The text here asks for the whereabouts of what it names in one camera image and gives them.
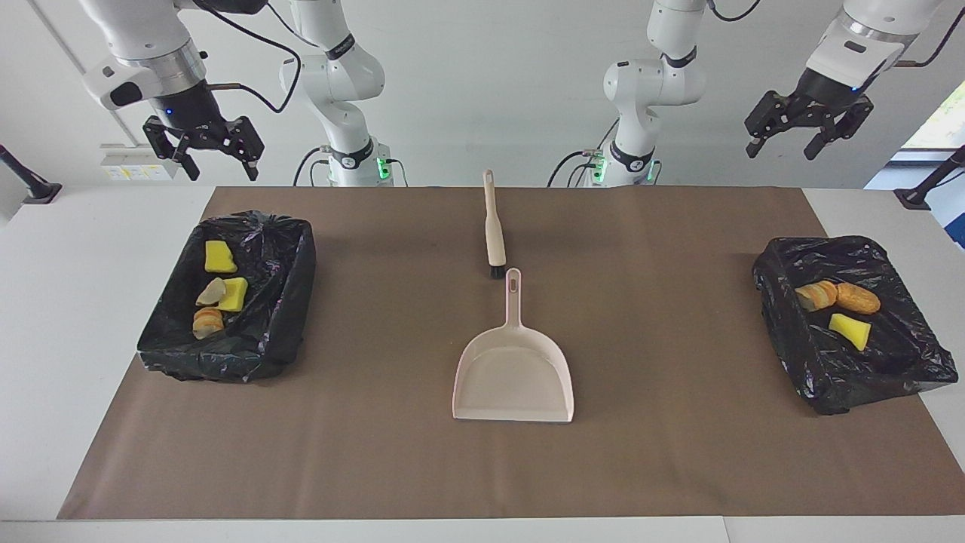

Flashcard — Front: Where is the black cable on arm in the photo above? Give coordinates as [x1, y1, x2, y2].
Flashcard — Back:
[705, 0, 965, 69]
[192, 0, 302, 114]

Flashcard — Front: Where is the yellow sponge wedge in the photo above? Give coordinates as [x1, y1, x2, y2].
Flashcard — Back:
[829, 313, 872, 351]

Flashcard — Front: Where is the window with dark frame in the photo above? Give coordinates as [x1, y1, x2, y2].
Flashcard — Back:
[901, 79, 965, 152]

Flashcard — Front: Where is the orange striped bread piece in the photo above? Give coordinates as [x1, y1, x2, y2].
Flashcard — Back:
[192, 307, 225, 341]

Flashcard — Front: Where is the pink handled black bristle brush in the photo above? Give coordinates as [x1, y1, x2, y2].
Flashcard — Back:
[482, 169, 507, 280]

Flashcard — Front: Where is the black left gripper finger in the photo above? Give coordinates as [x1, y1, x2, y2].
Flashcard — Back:
[745, 90, 801, 159]
[803, 95, 875, 161]

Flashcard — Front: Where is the notched yellow sponge piece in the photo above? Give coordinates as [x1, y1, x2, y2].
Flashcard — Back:
[204, 241, 237, 274]

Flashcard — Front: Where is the white wall socket box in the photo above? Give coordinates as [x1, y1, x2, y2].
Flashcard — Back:
[100, 143, 180, 181]

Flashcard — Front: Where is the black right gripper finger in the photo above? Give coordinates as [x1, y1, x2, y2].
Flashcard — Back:
[142, 116, 201, 182]
[225, 115, 265, 182]

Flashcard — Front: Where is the green and yellow sponge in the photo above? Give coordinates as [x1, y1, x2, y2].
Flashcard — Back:
[218, 277, 249, 313]

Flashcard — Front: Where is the brown paper table mat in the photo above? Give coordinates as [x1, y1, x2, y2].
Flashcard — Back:
[57, 186, 965, 520]

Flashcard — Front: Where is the pink plastic dustpan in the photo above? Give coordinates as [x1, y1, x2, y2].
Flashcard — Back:
[452, 268, 575, 424]

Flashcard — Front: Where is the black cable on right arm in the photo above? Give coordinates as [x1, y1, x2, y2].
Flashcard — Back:
[192, 0, 302, 114]

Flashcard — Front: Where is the brown peanut shaped bread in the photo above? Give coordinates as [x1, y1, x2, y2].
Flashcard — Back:
[836, 282, 881, 315]

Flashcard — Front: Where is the black camera stand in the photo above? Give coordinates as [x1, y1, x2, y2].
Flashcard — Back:
[0, 143, 63, 206]
[894, 143, 965, 211]

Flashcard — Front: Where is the black bag lined bin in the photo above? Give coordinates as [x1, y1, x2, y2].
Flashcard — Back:
[752, 235, 960, 416]
[136, 210, 317, 384]

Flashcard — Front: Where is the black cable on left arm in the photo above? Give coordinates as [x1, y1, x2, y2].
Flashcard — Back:
[705, 0, 965, 69]

